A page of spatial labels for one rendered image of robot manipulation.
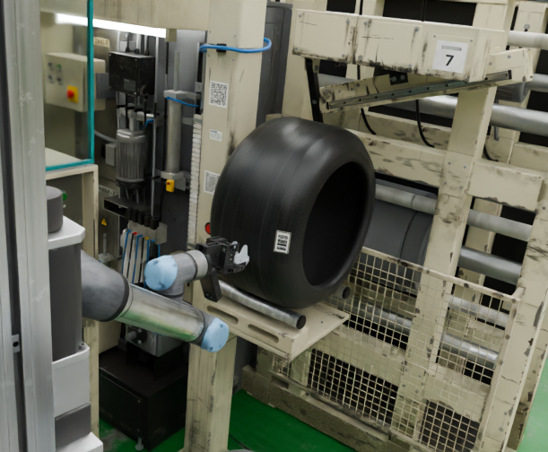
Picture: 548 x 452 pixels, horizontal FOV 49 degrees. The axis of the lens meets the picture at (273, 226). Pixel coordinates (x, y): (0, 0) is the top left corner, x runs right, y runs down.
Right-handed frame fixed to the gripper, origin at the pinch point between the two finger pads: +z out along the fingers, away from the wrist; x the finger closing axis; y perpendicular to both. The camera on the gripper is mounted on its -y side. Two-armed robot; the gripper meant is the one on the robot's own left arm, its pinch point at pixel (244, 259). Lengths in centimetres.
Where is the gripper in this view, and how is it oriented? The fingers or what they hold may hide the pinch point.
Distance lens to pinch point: 167.2
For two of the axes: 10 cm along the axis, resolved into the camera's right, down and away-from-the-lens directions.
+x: -8.1, -2.8, 5.2
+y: 1.7, -9.5, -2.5
